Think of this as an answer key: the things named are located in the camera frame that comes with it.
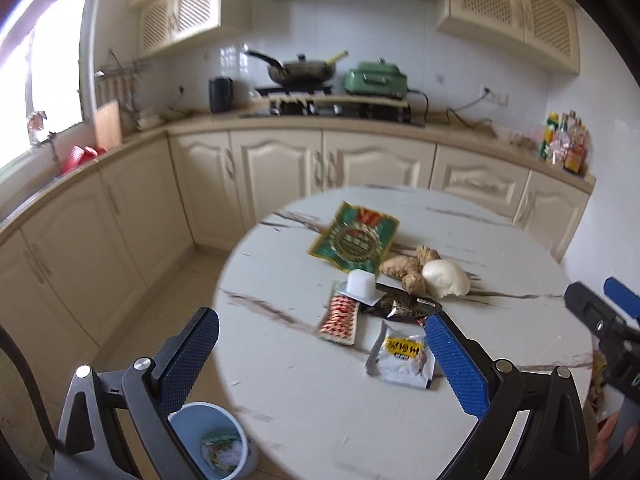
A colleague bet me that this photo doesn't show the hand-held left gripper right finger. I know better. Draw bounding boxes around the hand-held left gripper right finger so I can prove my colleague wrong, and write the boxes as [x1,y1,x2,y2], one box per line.
[424,311,591,480]

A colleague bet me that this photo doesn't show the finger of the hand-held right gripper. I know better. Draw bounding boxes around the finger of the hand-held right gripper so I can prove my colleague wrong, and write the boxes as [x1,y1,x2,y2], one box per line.
[603,276,640,319]
[565,282,640,343]

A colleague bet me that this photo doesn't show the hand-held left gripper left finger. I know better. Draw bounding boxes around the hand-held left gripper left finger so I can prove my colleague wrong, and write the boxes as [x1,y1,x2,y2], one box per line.
[52,307,221,480]

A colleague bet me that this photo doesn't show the white packet with yellow label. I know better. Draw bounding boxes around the white packet with yellow label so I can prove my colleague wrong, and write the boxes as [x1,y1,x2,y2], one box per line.
[366,320,436,391]

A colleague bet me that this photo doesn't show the dark shiny wrapper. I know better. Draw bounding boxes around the dark shiny wrapper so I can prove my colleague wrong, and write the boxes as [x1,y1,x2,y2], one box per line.
[361,282,444,322]

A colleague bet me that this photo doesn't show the blue trash bin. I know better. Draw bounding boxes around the blue trash bin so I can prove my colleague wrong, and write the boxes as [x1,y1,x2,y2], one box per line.
[166,401,259,478]

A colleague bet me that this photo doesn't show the green packet with red emblem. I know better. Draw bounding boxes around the green packet with red emblem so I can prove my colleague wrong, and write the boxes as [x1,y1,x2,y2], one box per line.
[307,201,401,275]

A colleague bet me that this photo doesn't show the white garlic bulb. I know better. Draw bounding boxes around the white garlic bulb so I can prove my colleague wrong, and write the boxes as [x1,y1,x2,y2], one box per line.
[421,259,471,299]

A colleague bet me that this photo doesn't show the ginger root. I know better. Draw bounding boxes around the ginger root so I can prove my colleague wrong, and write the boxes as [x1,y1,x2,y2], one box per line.
[378,245,441,296]

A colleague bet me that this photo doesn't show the round marble table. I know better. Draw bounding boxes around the round marble table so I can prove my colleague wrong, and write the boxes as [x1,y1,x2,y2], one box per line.
[212,185,601,480]

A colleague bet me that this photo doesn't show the red checked packet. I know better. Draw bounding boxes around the red checked packet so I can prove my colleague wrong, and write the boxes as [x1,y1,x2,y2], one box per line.
[315,294,362,346]

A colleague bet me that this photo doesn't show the white plastic jelly cup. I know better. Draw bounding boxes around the white plastic jelly cup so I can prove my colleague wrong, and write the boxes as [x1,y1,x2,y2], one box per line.
[332,269,383,306]

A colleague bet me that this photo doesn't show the cluster of condiment bottles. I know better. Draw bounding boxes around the cluster of condiment bottles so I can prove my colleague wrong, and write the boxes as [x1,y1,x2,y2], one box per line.
[539,111,591,176]

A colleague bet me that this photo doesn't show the cream lower cabinets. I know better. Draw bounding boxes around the cream lower cabinets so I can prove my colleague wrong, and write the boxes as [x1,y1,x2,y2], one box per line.
[0,127,596,411]

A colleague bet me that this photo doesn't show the red plastic basket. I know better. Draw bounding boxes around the red plastic basket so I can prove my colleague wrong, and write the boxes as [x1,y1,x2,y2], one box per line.
[60,145,108,177]

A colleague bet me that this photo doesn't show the wooden cutting board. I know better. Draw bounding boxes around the wooden cutting board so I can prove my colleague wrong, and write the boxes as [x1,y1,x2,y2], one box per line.
[92,100,123,151]

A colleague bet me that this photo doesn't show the black electric kettle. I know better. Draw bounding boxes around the black electric kettle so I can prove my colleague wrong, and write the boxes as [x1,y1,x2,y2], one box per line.
[208,76,235,114]

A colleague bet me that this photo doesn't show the metal sink faucet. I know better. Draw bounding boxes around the metal sink faucet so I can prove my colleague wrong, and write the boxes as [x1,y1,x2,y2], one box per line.
[26,110,63,171]

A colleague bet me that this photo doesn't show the black gas stove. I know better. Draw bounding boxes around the black gas stove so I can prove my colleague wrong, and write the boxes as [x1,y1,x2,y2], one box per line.
[240,100,426,127]

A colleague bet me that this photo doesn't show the green electric cooking pot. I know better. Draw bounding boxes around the green electric cooking pot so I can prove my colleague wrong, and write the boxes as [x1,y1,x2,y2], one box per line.
[342,58,411,98]

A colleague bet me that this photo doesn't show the wide lattice door cabinet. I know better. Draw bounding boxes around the wide lattice door cabinet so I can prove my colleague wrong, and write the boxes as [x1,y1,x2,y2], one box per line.
[434,0,582,76]

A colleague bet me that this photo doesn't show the black frying pan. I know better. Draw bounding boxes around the black frying pan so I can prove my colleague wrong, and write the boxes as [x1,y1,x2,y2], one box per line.
[243,50,349,86]

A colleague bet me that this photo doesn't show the kitchen window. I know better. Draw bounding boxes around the kitchen window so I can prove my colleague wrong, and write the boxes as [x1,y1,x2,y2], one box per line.
[0,0,96,186]

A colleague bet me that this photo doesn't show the thick black cable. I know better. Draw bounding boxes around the thick black cable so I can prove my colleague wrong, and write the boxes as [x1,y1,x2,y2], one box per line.
[0,325,58,458]

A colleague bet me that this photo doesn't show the black power cable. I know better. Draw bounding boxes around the black power cable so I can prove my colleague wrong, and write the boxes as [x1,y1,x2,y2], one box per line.
[407,89,501,133]

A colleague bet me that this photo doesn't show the wall utensil rack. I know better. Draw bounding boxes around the wall utensil rack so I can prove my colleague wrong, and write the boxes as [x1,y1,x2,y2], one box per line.
[95,50,153,121]

